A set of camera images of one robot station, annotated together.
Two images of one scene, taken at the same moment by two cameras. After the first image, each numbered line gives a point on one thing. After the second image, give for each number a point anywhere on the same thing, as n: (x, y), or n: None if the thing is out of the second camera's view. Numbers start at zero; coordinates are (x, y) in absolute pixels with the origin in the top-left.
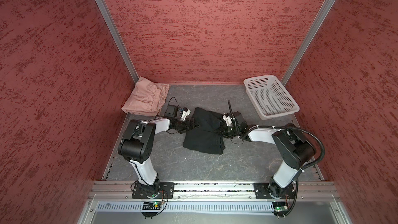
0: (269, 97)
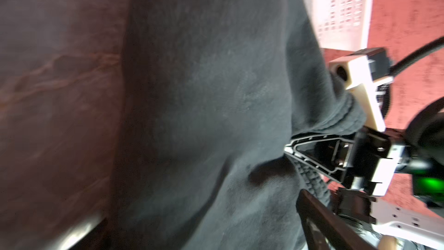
0: (341, 4)
